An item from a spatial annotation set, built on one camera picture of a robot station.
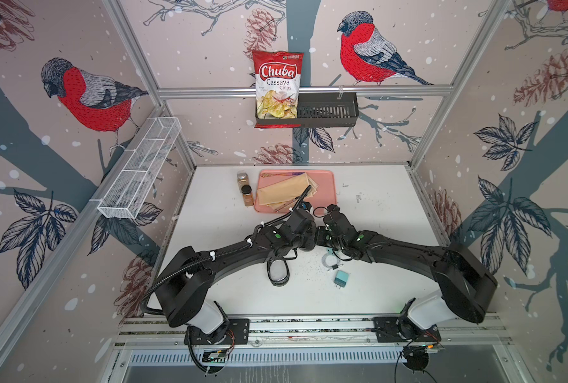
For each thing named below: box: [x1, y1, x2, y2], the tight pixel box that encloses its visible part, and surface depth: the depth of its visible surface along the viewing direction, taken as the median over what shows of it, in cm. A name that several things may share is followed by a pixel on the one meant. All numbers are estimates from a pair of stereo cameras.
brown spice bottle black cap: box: [240, 184, 255, 207], surface depth 103 cm
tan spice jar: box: [236, 172, 250, 192], surface depth 107 cm
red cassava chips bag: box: [252, 50, 304, 129], surface depth 86 cm
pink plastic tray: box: [253, 169, 338, 215], surface depth 116 cm
